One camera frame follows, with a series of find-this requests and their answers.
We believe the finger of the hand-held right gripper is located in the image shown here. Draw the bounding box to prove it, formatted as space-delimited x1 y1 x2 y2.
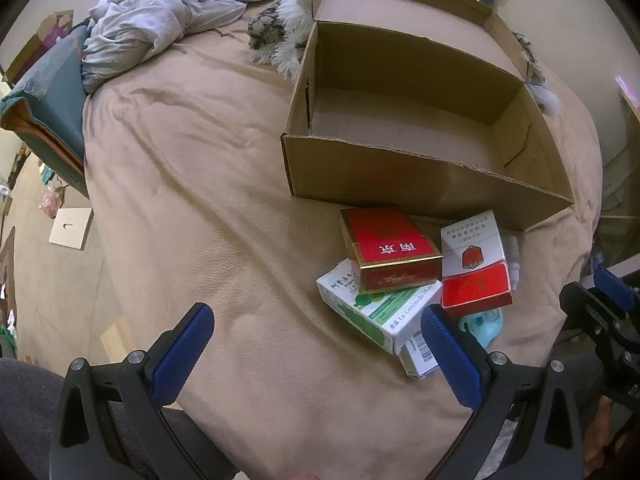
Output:
595 267 640 312
559 282 626 356

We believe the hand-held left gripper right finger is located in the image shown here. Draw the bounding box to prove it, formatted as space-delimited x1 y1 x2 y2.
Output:
421 304 586 480

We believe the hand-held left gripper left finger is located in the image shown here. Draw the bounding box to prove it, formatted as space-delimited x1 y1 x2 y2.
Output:
52 302 216 480

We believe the white barcode medicine box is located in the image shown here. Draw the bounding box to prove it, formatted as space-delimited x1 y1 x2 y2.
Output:
398 330 443 380

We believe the teal pacifier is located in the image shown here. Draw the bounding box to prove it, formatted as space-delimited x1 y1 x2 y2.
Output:
457 307 503 351

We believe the small white dropper bottle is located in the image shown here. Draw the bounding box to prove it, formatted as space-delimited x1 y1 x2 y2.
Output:
505 234 522 292

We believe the white and green medicine box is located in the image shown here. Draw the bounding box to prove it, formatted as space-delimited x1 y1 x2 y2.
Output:
316 258 443 356

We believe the white and red cigarette pack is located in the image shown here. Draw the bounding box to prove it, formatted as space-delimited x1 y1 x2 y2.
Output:
440 210 514 309

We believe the red and gold cigarette pack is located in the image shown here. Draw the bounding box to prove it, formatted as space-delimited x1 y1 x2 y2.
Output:
340 207 444 294

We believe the brown cardboard box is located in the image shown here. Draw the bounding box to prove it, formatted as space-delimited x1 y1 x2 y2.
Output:
281 0 576 233

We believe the person's right forearm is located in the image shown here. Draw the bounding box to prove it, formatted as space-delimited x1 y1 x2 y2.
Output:
585 394 616 467

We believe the white flat board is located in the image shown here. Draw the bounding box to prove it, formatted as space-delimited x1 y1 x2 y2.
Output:
49 207 94 251

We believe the pink plastic bag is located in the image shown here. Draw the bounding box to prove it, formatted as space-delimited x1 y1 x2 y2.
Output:
40 185 66 218

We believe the teal mattress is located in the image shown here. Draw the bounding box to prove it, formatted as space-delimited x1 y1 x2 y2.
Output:
0 25 91 201

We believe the crumpled grey bedsheet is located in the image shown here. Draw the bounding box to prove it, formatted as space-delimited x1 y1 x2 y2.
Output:
80 0 296 93

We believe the brown cardboard carton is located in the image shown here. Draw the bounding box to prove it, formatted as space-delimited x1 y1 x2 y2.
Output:
5 9 76 86

